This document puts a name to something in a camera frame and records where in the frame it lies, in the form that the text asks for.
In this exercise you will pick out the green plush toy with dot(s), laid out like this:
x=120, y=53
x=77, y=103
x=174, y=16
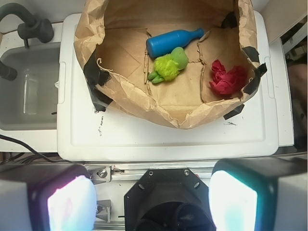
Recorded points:
x=168, y=67

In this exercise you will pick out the metal corner bracket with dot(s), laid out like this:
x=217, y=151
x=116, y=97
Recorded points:
x=103, y=210

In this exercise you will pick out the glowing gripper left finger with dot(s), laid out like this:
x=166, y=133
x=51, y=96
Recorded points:
x=46, y=197

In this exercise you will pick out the crumpled red paper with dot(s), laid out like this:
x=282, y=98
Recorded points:
x=227, y=83

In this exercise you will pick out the blue plastic bottle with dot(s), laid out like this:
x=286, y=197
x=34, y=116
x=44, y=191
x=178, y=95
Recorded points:
x=165, y=43

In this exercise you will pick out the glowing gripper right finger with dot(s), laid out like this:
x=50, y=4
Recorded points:
x=260, y=194

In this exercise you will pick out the black faucet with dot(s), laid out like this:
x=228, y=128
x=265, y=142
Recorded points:
x=32, y=27

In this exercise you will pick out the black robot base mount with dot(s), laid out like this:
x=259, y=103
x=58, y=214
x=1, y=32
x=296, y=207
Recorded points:
x=168, y=200

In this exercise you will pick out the white plastic tray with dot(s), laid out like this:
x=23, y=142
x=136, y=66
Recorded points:
x=84, y=134

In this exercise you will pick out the grey sink basin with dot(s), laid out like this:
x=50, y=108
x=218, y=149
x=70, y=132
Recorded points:
x=30, y=101

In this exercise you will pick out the aluminium rail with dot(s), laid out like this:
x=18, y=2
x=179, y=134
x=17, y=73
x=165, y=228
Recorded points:
x=102, y=172

